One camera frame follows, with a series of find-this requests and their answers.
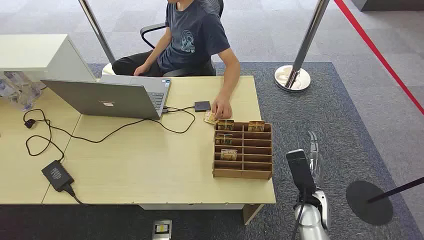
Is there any person's left hand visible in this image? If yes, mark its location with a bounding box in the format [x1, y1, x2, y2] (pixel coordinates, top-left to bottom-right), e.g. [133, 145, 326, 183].
[210, 95, 233, 121]

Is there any person's right hand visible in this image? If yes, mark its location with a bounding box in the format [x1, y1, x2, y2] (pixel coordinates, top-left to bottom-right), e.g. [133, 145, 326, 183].
[133, 62, 152, 77]

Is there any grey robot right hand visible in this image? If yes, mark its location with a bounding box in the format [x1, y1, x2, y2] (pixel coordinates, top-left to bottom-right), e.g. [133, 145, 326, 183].
[307, 130, 328, 192]

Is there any gold patterned card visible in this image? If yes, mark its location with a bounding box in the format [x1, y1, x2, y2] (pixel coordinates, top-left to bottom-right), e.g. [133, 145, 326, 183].
[215, 133, 234, 146]
[219, 149, 239, 162]
[247, 120, 266, 133]
[203, 110, 218, 126]
[216, 119, 235, 131]

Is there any small black card reader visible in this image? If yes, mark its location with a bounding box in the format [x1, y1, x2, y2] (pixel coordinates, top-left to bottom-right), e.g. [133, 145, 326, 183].
[193, 100, 212, 113]

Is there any brown wooden card holder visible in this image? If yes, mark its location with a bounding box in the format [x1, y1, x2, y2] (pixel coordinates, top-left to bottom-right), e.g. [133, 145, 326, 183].
[212, 120, 274, 181]

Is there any person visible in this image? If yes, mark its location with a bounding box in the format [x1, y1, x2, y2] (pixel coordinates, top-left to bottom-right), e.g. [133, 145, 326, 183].
[111, 0, 242, 121]

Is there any black office chair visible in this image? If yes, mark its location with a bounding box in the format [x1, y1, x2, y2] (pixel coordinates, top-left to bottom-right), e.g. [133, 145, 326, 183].
[139, 0, 225, 78]

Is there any grey laptop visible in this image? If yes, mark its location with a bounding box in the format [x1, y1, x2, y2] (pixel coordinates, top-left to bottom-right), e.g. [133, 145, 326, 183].
[40, 74, 172, 121]

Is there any dark grey rug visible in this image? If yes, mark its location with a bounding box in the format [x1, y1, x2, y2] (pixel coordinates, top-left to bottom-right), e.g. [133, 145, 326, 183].
[0, 61, 424, 240]

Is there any light wooden desk leg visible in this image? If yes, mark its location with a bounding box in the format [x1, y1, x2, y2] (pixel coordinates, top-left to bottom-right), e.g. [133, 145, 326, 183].
[241, 203, 265, 226]

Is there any white cabinet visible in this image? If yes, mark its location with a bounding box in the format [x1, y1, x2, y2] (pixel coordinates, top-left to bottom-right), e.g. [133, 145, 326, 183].
[0, 34, 97, 83]

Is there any clear plastic water bottle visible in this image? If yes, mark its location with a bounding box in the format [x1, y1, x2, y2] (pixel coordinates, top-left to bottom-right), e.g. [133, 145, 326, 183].
[0, 78, 36, 112]
[3, 71, 46, 100]

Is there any red barrier belt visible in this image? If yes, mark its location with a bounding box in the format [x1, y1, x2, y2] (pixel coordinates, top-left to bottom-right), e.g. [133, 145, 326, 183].
[333, 0, 424, 117]

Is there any metal floor socket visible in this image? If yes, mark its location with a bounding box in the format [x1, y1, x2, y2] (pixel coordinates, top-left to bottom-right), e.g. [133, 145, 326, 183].
[151, 219, 173, 240]

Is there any black power adapter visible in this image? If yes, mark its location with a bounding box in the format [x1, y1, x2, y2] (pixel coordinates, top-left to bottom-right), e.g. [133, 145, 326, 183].
[41, 159, 75, 193]

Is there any dark grey platform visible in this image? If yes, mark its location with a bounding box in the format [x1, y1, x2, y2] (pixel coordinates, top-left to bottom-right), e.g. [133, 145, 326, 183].
[350, 0, 424, 13]

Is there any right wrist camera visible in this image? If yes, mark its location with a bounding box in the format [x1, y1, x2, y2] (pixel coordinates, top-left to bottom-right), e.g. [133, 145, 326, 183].
[285, 148, 318, 204]

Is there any thin black reader cable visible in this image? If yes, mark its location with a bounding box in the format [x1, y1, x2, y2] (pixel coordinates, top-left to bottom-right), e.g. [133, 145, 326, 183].
[162, 105, 196, 114]

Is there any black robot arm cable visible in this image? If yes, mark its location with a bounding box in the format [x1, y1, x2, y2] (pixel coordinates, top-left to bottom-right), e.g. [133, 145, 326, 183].
[290, 195, 306, 240]

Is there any chrome stanchion post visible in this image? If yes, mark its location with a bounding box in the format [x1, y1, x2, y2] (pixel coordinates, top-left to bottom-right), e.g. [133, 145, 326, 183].
[273, 0, 331, 93]
[78, 0, 117, 77]

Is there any black laptop charging cable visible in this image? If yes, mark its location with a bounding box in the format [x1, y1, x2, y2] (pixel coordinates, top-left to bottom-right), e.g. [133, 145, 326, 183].
[22, 108, 197, 163]

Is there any black mains cable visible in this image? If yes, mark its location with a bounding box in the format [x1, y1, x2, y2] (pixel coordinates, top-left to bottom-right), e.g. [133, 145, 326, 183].
[62, 184, 84, 206]

